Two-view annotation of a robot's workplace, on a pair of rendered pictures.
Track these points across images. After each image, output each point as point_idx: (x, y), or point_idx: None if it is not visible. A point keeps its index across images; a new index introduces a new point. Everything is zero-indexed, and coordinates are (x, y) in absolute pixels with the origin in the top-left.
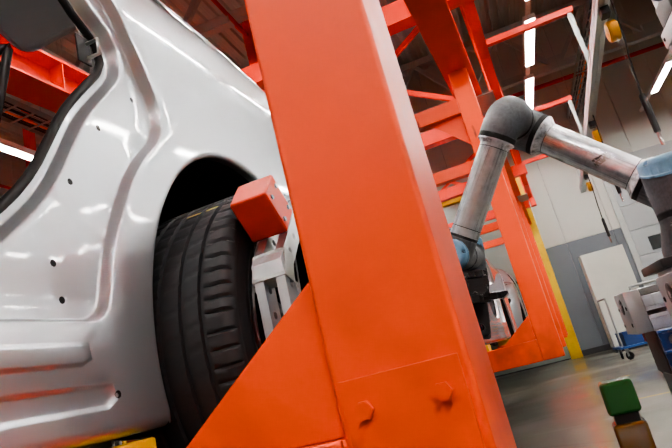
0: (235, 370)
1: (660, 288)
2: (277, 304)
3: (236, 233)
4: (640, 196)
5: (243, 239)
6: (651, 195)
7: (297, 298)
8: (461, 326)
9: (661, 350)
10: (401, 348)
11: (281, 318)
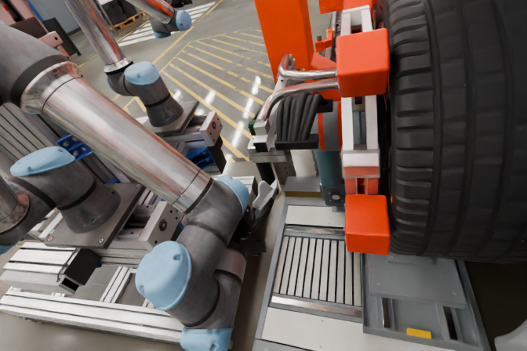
0: None
1: (208, 130)
2: None
3: (375, 20)
4: (30, 209)
5: (375, 26)
6: (81, 173)
7: (320, 55)
8: None
9: (176, 226)
10: None
11: (386, 92)
